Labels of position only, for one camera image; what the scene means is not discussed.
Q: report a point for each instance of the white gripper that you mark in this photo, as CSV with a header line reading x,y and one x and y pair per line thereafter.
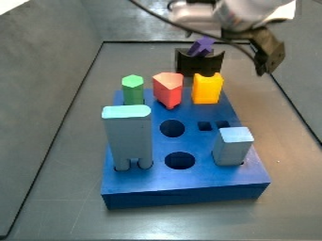
x,y
205,16

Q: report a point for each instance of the yellow arch block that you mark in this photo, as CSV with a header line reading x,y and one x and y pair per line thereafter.
x,y
208,88

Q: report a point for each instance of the red pentagon block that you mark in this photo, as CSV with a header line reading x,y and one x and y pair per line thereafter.
x,y
169,88

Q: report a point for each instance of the tall light blue block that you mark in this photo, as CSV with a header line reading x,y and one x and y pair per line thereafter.
x,y
129,130

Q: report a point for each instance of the green hexagon block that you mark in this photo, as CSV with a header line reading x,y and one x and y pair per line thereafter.
x,y
133,89

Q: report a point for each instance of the small light blue block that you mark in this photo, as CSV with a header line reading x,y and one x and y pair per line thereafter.
x,y
233,143

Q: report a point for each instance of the black curved fixture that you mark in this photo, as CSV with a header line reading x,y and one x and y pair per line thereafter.
x,y
206,65

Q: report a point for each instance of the blue peg board base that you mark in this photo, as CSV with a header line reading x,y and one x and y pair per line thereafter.
x,y
185,175

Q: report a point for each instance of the purple star bar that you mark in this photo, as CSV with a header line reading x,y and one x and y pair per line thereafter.
x,y
202,47

